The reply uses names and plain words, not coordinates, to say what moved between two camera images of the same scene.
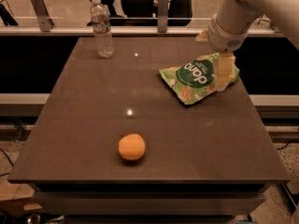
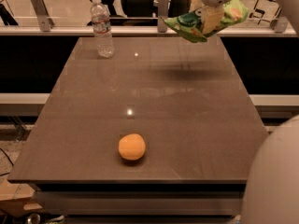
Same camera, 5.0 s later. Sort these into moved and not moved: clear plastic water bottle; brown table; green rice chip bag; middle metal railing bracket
Moved: green rice chip bag
Not moved: clear plastic water bottle; middle metal railing bracket; brown table
